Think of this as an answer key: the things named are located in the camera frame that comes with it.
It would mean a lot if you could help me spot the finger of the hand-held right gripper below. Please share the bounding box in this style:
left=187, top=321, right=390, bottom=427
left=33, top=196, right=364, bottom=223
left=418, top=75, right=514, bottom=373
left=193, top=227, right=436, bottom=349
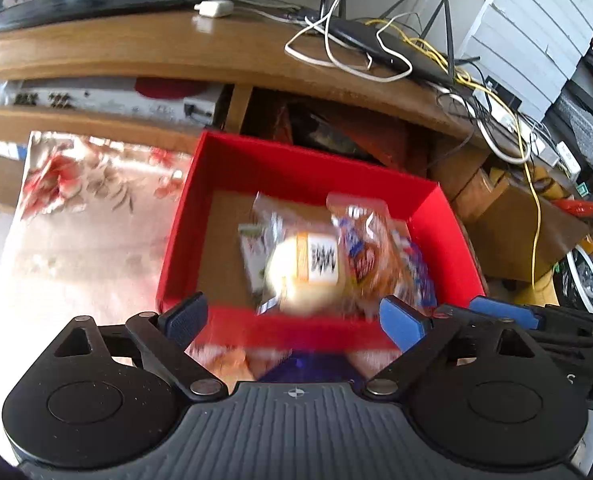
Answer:
left=469, top=296, right=593, bottom=347

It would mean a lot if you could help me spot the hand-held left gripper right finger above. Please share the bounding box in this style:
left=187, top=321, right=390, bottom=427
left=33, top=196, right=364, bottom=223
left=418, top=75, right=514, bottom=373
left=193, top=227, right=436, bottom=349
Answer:
left=364, top=296, right=540, bottom=401

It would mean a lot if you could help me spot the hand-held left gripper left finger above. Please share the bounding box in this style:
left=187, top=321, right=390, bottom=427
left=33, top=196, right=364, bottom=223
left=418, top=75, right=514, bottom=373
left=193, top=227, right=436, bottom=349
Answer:
left=51, top=292, right=227, bottom=403

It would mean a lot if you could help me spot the clear packet with brown pastry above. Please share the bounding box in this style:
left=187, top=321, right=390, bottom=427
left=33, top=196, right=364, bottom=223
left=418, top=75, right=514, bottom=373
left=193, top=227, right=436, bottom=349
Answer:
left=327, top=192, right=438, bottom=313

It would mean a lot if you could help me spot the green white wafer packet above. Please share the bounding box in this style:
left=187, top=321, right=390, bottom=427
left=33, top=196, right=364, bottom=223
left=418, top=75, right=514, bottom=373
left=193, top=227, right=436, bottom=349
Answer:
left=238, top=222, right=278, bottom=295

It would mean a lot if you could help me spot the clear packet with bun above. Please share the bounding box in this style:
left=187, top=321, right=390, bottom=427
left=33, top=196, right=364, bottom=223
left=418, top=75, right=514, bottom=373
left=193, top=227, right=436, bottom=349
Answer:
left=254, top=192, right=348, bottom=317

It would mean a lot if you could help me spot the red cardboard box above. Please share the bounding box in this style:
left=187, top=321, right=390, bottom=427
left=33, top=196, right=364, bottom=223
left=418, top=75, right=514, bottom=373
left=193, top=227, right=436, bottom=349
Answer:
left=156, top=130, right=487, bottom=353

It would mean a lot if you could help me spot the orange snack packet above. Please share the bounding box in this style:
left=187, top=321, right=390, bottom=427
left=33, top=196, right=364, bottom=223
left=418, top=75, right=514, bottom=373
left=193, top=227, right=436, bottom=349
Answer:
left=191, top=344, right=256, bottom=383

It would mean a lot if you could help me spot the brown cardboard box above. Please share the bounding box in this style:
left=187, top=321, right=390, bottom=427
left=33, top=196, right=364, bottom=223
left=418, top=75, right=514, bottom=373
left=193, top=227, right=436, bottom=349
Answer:
left=451, top=160, right=593, bottom=292

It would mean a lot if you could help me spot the purple snack packet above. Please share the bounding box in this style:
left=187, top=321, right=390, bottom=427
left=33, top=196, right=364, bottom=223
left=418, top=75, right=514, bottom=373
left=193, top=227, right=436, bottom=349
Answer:
left=256, top=349, right=370, bottom=392

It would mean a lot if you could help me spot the floral blanket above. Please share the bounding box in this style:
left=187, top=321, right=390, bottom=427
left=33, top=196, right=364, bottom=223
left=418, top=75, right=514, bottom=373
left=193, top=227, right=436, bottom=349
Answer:
left=0, top=130, right=200, bottom=321

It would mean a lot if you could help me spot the white power strip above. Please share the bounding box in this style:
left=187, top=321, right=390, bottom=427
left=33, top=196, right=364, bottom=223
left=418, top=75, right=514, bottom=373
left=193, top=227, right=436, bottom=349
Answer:
left=497, top=105, right=583, bottom=175

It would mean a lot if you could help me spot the black rack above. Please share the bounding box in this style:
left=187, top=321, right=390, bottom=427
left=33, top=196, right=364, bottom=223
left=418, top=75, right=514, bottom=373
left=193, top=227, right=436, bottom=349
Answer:
left=541, top=52, right=593, bottom=243

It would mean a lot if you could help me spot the black power adapter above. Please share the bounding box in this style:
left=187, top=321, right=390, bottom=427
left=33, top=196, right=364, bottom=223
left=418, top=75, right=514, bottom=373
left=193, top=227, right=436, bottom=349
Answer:
left=485, top=77, right=523, bottom=109

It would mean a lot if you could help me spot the red flat object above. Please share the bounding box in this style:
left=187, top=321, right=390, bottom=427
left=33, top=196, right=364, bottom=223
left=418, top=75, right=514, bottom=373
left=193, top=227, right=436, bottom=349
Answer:
left=135, top=77, right=213, bottom=102

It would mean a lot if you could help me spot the silver set-top box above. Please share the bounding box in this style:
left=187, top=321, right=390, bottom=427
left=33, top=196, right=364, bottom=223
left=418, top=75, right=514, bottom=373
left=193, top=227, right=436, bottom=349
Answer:
left=0, top=87, right=227, bottom=127

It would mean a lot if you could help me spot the black router with antennas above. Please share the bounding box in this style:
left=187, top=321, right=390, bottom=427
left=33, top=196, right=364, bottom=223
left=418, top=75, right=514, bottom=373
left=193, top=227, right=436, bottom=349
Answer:
left=296, top=0, right=482, bottom=86

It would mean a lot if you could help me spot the wooden TV cabinet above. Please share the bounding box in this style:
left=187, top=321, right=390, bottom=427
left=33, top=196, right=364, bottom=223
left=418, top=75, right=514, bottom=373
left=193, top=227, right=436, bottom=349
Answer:
left=0, top=7, right=545, bottom=211

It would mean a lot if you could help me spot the white slatted panel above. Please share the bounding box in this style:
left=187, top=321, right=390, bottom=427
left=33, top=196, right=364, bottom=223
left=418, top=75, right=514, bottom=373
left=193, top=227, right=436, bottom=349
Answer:
left=461, top=0, right=593, bottom=123

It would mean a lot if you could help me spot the white adapter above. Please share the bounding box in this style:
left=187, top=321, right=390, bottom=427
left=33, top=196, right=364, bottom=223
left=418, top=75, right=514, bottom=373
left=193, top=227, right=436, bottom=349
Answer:
left=194, top=0, right=235, bottom=18

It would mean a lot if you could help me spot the white ring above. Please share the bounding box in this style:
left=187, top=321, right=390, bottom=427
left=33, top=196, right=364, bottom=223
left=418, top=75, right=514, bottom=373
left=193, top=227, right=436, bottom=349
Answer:
left=563, top=244, right=593, bottom=317

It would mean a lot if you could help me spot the yellow cable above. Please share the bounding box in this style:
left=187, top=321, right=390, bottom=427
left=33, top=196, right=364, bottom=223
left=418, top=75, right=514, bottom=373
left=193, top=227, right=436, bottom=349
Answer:
left=367, top=0, right=545, bottom=291

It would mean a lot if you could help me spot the thick white cable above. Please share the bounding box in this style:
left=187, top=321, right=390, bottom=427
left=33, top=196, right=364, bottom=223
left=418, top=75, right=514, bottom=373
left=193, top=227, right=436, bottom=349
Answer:
left=471, top=87, right=533, bottom=164

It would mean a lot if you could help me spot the black cable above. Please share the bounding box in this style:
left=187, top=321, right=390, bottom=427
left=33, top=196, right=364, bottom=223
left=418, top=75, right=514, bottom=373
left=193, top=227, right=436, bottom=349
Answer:
left=427, top=90, right=483, bottom=167

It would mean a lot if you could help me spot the thin white cable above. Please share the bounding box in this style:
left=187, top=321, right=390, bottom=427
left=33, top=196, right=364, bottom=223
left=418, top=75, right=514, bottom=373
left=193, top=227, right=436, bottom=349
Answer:
left=284, top=0, right=413, bottom=83

